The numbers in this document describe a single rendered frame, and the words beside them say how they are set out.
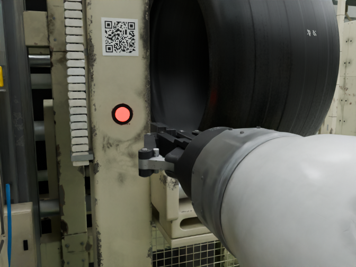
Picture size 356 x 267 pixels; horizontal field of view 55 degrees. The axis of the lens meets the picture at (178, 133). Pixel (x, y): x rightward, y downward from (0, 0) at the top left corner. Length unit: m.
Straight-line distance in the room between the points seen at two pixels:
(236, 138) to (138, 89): 0.53
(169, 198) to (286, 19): 0.40
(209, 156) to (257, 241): 0.09
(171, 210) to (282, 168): 0.54
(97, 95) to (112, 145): 0.11
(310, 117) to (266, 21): 0.23
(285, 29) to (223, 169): 0.49
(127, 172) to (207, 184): 0.55
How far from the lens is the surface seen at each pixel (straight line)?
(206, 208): 0.23
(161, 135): 0.40
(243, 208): 0.18
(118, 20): 0.74
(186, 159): 0.28
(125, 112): 0.73
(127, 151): 0.75
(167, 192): 0.68
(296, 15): 0.70
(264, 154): 0.19
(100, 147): 0.74
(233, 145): 0.22
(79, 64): 0.73
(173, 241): 0.74
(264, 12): 0.65
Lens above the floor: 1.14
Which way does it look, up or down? 10 degrees down
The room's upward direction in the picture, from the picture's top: straight up
